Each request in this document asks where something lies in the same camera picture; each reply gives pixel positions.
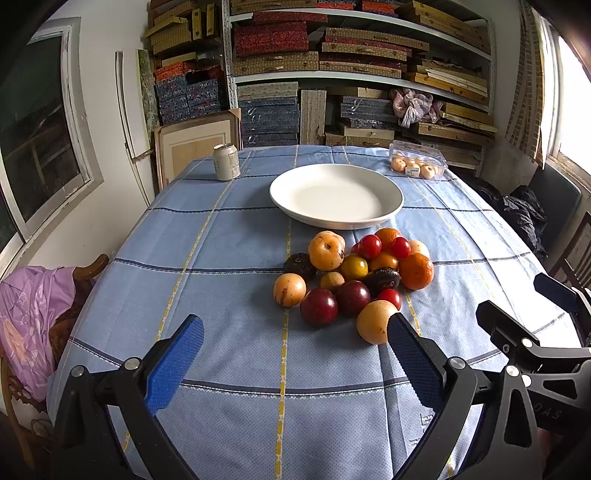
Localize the window frame left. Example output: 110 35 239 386
1 17 103 274

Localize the dark jacket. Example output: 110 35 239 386
467 177 548 261

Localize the white drink can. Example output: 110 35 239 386
212 143 240 182

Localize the pale peach apricot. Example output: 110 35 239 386
409 240 431 258

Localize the white ceramic plate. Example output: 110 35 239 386
270 164 404 230

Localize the speckled yellow apricot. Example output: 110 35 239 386
273 273 307 308

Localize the small yellow loquat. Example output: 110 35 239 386
320 271 346 292

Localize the orange mandarin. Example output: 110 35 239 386
399 253 434 290
375 227 401 247

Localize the dark red plum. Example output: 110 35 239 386
335 280 372 318
300 288 339 327

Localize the purple cloth on chair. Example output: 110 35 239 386
1 266 75 402

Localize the pink plastic bag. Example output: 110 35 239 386
390 88 444 128

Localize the framed picture board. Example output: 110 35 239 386
154 108 242 191

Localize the yellow orange apricot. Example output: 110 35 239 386
308 230 346 271

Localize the yellow orange tomato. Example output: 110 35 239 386
339 254 369 281

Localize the wooden chair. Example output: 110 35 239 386
550 211 591 294

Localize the blue checked tablecloth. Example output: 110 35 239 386
47 146 580 479

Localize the metal storage shelf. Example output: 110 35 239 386
221 1 496 171

